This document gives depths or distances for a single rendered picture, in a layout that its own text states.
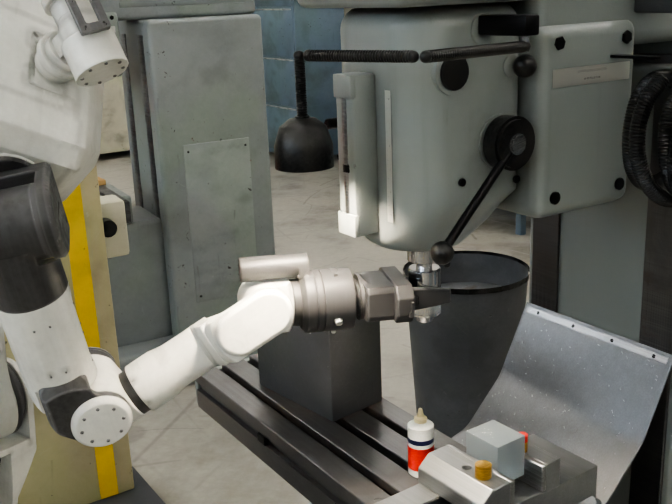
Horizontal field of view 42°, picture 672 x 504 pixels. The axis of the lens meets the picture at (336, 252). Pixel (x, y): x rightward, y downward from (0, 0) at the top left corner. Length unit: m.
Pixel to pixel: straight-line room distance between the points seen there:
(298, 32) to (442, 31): 7.35
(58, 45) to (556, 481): 0.85
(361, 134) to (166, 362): 0.40
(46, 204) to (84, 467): 2.14
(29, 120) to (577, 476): 0.86
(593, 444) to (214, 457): 2.10
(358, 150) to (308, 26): 7.37
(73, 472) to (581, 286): 2.01
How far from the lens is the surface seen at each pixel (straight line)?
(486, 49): 1.04
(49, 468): 3.09
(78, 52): 1.10
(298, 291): 1.21
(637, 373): 1.51
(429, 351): 3.29
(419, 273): 1.25
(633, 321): 1.52
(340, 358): 1.54
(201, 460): 3.40
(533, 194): 1.23
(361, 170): 1.15
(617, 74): 1.30
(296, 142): 1.05
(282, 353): 1.64
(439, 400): 3.36
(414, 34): 1.10
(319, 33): 8.56
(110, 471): 3.16
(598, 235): 1.53
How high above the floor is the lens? 1.66
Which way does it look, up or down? 17 degrees down
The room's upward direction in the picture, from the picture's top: 2 degrees counter-clockwise
